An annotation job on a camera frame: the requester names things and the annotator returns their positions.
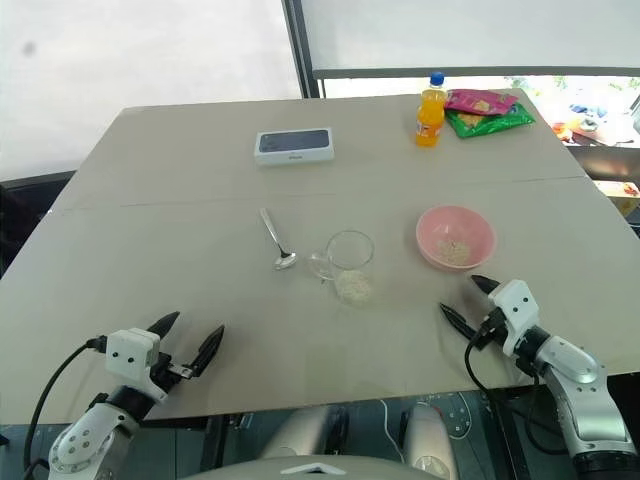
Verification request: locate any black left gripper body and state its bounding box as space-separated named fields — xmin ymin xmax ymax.
xmin=148 ymin=349 xmax=196 ymax=397

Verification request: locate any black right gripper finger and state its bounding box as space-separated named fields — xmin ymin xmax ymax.
xmin=438 ymin=302 xmax=478 ymax=343
xmin=470 ymin=274 xmax=502 ymax=298

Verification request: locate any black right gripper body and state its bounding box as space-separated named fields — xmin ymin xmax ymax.
xmin=473 ymin=307 xmax=508 ymax=347

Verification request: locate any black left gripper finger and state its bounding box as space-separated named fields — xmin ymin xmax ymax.
xmin=189 ymin=324 xmax=226 ymax=379
xmin=146 ymin=311 xmax=182 ymax=338

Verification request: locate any pink bowl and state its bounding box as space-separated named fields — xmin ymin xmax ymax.
xmin=415 ymin=204 xmax=498 ymax=272

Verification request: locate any metal spoon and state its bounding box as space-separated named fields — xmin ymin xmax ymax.
xmin=258 ymin=207 xmax=299 ymax=272

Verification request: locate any silver right robot thigh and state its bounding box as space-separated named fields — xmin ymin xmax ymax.
xmin=401 ymin=401 xmax=459 ymax=480

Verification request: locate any silver robot thigh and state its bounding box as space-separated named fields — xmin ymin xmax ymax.
xmin=258 ymin=403 xmax=351 ymax=460
xmin=401 ymin=401 xmax=459 ymax=480

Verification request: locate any silver left robot thigh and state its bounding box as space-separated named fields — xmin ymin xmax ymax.
xmin=258 ymin=403 xmax=351 ymax=460

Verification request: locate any clear glass mug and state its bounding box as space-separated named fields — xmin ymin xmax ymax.
xmin=306 ymin=229 xmax=377 ymax=307

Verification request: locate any silver robot torso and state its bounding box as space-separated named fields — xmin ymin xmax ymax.
xmin=182 ymin=451 xmax=449 ymax=480

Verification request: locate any green snack bag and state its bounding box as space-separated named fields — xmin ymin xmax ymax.
xmin=444 ymin=101 xmax=537 ymax=140

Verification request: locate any yellow cardboard box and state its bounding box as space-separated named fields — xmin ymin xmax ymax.
xmin=593 ymin=178 xmax=640 ymax=217

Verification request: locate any orange juice bottle blue cap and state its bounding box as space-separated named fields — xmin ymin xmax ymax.
xmin=414 ymin=71 xmax=448 ymax=149

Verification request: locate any black furniture beside table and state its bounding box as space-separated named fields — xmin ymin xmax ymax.
xmin=0 ymin=169 xmax=77 ymax=281

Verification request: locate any pink snack bag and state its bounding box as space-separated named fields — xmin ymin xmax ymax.
xmin=443 ymin=88 xmax=520 ymax=118

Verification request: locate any cluttered background table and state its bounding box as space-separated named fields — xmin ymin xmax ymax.
xmin=548 ymin=89 xmax=640 ymax=149

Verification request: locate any white phone box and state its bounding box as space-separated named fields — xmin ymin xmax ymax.
xmin=253 ymin=128 xmax=337 ymax=169

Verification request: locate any white roller blind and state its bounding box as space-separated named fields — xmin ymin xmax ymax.
xmin=298 ymin=0 xmax=640 ymax=72

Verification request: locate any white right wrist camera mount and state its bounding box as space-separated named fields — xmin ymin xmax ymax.
xmin=487 ymin=279 xmax=543 ymax=358

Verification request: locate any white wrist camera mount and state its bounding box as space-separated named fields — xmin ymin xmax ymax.
xmin=487 ymin=279 xmax=543 ymax=358
xmin=104 ymin=327 xmax=169 ymax=404

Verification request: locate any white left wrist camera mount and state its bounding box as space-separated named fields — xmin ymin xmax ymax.
xmin=104 ymin=327 xmax=169 ymax=404

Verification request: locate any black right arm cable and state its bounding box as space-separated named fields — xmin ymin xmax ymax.
xmin=463 ymin=327 xmax=556 ymax=456

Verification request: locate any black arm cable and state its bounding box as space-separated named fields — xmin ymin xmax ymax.
xmin=22 ymin=336 xmax=109 ymax=479
xmin=463 ymin=327 xmax=556 ymax=456

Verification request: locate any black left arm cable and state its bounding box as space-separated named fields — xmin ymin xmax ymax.
xmin=22 ymin=336 xmax=109 ymax=479

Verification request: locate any white cable under table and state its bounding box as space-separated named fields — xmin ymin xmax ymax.
xmin=380 ymin=398 xmax=407 ymax=464

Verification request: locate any black window frame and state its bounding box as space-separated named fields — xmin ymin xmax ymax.
xmin=281 ymin=0 xmax=640 ymax=100

